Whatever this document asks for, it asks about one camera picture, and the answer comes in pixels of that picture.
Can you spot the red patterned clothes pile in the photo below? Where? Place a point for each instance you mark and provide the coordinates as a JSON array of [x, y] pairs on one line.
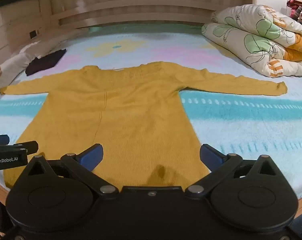
[[300, 10]]

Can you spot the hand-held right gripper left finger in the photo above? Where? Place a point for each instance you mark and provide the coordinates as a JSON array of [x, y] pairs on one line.
[[92, 157]]

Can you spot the wall socket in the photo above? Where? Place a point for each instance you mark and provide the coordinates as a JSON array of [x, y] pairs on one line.
[[33, 34]]

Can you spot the grey white pillow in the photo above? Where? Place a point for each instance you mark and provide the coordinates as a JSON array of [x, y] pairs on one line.
[[14, 61]]

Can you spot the dark folded cloth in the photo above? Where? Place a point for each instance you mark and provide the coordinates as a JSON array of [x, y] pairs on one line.
[[44, 61]]

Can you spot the yellow knit sweater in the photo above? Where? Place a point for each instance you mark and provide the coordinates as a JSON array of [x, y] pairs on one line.
[[130, 120]]

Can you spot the wooden headboard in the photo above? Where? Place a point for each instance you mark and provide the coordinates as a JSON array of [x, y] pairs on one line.
[[141, 7]]

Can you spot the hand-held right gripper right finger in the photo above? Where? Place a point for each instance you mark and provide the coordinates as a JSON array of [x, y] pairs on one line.
[[211, 157]]

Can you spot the flower print bed sheet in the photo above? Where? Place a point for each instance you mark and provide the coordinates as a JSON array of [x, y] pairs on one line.
[[241, 120]]

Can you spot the floral quilt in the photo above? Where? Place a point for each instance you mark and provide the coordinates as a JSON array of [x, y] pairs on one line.
[[261, 37]]

